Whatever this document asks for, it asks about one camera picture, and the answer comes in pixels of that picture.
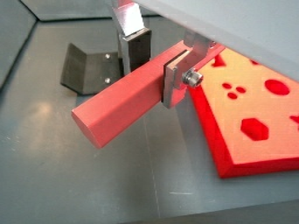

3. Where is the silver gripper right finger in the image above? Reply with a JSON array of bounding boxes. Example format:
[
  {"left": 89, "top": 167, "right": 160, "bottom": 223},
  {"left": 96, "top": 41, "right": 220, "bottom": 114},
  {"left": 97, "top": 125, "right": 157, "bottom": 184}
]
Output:
[{"left": 163, "top": 30, "right": 219, "bottom": 109}]

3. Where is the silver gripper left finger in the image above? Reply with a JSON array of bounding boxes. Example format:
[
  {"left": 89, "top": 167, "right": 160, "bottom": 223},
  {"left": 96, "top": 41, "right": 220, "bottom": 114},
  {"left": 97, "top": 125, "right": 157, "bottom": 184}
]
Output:
[{"left": 110, "top": 0, "right": 152, "bottom": 74}]

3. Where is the red hexagonal peg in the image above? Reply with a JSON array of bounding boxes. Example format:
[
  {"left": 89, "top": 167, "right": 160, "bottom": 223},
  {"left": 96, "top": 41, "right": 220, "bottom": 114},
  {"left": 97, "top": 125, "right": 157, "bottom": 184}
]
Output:
[{"left": 69, "top": 39, "right": 227, "bottom": 150}]

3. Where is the black curved holder stand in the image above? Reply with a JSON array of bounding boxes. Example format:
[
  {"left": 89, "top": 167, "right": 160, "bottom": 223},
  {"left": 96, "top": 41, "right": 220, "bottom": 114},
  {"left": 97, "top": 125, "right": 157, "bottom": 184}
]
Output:
[{"left": 60, "top": 43, "right": 123, "bottom": 95}]

